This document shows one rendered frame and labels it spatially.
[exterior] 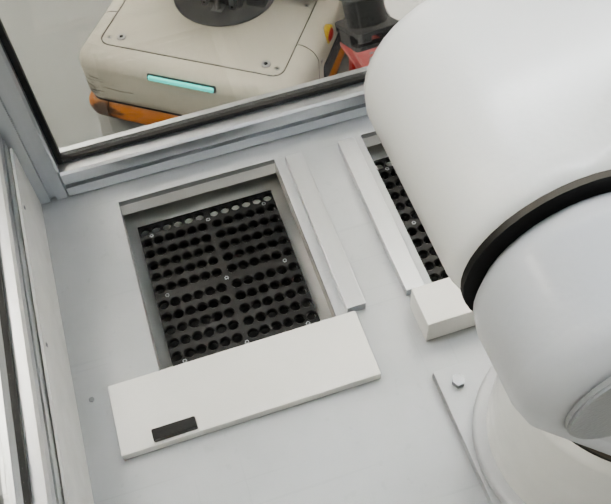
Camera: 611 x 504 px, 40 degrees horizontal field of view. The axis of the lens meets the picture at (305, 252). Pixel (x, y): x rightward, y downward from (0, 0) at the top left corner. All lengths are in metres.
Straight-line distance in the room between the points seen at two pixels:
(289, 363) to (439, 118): 0.56
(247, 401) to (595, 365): 0.60
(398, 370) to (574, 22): 0.58
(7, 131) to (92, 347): 0.26
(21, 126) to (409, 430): 0.54
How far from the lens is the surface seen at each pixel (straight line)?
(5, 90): 0.95
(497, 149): 0.34
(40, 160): 1.03
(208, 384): 0.89
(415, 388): 0.89
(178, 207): 1.17
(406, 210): 1.06
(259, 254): 1.03
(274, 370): 0.88
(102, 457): 0.89
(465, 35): 0.37
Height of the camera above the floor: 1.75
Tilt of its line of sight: 56 degrees down
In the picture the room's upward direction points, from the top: 5 degrees counter-clockwise
